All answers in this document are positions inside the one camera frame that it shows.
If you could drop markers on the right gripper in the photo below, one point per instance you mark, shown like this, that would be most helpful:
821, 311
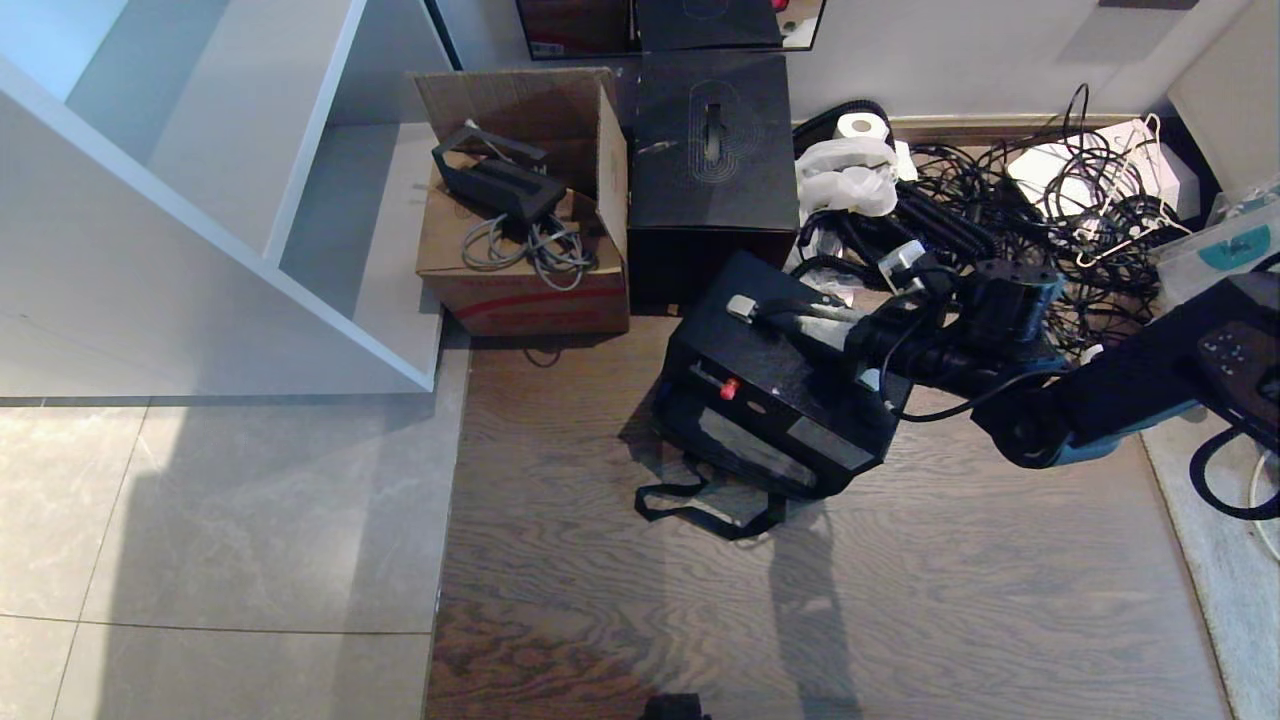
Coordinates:
905, 345

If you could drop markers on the dark camouflage bag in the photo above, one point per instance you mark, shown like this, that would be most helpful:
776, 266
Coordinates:
770, 390

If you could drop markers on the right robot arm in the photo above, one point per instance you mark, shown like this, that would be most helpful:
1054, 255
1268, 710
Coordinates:
1130, 385

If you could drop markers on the white plastic bag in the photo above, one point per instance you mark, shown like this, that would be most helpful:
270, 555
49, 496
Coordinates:
845, 178

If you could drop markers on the clear bag with teal item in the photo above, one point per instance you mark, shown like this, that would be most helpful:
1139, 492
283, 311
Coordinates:
1232, 248

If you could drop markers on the large black box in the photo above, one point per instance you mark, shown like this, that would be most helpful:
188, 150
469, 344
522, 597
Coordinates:
705, 160

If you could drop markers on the white toilet paper roll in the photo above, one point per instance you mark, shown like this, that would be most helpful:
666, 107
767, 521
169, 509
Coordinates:
862, 126

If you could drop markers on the brown cardboard box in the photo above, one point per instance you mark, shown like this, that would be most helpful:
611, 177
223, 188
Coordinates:
520, 285

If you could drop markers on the black angular device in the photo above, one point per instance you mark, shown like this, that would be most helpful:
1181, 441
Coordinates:
495, 180

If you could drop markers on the white flat box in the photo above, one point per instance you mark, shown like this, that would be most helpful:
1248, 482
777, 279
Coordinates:
1160, 165

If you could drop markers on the small black object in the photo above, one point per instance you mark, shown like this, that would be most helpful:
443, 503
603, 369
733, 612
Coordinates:
675, 708

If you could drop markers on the grey rug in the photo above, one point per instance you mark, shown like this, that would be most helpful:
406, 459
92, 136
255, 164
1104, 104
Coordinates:
1225, 580

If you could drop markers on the white shelf unit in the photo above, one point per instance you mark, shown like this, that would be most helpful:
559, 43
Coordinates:
200, 200

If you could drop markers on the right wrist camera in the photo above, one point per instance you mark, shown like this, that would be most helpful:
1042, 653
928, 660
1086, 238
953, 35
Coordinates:
902, 260

